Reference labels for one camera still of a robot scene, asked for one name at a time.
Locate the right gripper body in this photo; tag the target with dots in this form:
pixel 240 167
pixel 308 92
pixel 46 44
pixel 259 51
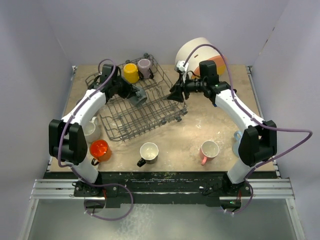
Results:
pixel 195 86

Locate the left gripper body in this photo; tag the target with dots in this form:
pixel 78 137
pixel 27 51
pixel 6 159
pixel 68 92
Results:
pixel 122 88

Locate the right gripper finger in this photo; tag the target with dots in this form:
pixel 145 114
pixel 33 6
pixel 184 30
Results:
pixel 177 96
pixel 179 85

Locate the yellow mug black handle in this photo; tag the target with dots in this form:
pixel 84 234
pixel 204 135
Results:
pixel 131 73

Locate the purple mug black handle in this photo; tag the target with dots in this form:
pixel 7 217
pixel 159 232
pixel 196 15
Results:
pixel 144 69

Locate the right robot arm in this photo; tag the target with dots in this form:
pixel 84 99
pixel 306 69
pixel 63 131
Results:
pixel 258 142

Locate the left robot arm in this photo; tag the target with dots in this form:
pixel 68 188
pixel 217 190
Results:
pixel 67 142

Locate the white round drawer cabinet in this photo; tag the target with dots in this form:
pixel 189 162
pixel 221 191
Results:
pixel 203 53

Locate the light blue mug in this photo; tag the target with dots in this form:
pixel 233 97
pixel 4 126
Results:
pixel 237 137

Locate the pink mug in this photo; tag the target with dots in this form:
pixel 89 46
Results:
pixel 208 151

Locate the orange mug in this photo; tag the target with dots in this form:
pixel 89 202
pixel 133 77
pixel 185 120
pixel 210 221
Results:
pixel 100 152

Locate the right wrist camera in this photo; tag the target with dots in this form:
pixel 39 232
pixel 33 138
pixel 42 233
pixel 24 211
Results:
pixel 181 66

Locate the grey wire dish rack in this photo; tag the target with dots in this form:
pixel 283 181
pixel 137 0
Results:
pixel 124 119

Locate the white mug black handle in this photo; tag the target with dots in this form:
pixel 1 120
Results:
pixel 149 153

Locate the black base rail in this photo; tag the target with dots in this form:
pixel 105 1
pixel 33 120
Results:
pixel 208 188

